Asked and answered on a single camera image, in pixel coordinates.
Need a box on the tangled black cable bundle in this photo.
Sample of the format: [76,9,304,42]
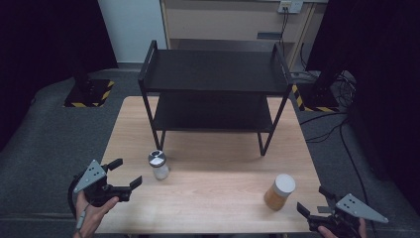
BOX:
[329,69,359,111]

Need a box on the orange spice jar white lid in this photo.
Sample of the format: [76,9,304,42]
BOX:
[262,173,297,212]

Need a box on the grey wrist strap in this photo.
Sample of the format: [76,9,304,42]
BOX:
[74,203,91,233]

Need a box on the beige wooden cabinet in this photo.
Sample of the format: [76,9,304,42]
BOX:
[159,0,329,71]

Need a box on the glass salt jar silver lid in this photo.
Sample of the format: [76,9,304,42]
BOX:
[148,149,171,181]

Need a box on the black two-tier shelf rack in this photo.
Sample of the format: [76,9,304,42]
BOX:
[137,40,294,158]

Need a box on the black stand yellow striped base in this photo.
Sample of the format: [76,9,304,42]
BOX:
[291,67,342,114]
[62,59,116,109]

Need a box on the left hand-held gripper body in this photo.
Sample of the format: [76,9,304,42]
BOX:
[72,159,133,208]

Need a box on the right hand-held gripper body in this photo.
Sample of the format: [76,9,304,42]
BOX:
[307,192,389,238]

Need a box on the black curtain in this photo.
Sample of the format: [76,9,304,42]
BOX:
[0,0,119,151]
[305,0,420,207]

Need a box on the person's left hand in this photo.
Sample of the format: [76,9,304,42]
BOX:
[74,190,120,238]

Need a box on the grey cabinet label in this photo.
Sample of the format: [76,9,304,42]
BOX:
[256,31,283,41]

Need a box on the white wall outlet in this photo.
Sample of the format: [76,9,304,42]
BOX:
[276,0,304,15]

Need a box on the person's right hand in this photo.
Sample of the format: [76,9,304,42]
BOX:
[317,217,368,238]

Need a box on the left hand-held gripper cable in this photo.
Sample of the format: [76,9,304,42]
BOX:
[67,178,82,220]

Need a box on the black outlet cable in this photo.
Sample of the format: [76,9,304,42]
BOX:
[277,6,290,46]

